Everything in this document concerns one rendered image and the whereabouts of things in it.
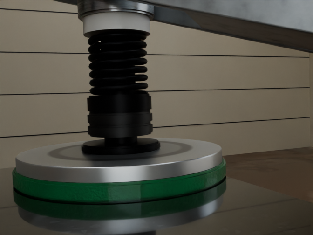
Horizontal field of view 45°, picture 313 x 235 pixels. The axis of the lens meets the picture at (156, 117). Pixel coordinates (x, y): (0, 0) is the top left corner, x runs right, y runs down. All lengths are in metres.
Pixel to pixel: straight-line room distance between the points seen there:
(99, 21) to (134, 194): 0.17
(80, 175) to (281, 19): 0.20
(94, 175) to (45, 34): 4.62
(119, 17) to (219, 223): 0.22
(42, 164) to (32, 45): 4.55
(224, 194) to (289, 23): 0.14
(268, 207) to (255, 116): 5.80
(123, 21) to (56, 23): 4.58
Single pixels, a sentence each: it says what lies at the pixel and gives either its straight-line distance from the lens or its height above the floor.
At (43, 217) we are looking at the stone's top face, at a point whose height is 0.82.
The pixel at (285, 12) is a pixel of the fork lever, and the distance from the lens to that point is 0.32.
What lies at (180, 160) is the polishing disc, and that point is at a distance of 0.32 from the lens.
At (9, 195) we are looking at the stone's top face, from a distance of 0.36.
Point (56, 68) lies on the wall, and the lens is 4.87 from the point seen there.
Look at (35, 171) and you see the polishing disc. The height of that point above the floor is 0.84.
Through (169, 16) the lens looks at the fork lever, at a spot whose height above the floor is 1.00.
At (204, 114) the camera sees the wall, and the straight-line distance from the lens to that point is 5.56.
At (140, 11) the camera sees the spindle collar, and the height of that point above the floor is 0.99.
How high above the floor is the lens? 0.90
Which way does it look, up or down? 3 degrees down
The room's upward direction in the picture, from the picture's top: 2 degrees counter-clockwise
